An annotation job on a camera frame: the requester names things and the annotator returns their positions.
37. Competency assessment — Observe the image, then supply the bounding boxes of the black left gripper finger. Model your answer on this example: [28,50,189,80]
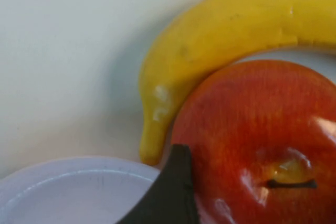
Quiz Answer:
[115,144,201,224]

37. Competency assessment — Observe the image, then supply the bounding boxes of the red plastic apple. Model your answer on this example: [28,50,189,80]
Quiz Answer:
[170,60,336,224]

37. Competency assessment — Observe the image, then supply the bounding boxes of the green-tipped yellow banana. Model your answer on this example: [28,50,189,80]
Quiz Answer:
[138,0,336,166]

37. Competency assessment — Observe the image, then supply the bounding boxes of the pink round plate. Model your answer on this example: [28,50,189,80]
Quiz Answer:
[0,155,161,224]

